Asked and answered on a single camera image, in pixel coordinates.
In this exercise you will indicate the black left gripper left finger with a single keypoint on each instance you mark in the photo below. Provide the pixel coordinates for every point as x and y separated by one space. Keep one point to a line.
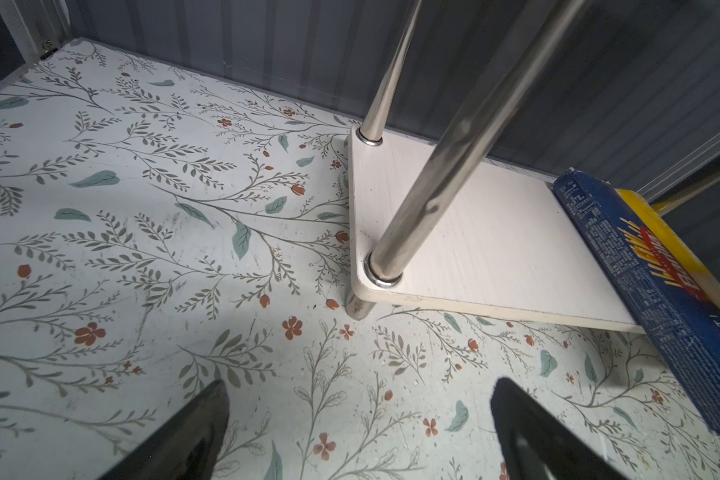
186 446

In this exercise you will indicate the blue Barilla spaghetti box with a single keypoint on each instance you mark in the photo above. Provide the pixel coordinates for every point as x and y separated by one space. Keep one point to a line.
678 316

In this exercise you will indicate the white two-tier shelf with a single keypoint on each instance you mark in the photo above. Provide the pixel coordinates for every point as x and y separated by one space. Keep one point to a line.
631 96

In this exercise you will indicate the floral patterned table mat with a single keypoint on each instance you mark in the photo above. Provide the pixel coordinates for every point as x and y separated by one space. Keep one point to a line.
160 230

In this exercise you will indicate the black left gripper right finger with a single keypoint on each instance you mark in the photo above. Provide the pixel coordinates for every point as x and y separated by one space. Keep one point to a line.
535 445

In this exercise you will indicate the yellow Pastatime bag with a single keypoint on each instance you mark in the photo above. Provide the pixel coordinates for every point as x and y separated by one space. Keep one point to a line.
652 217

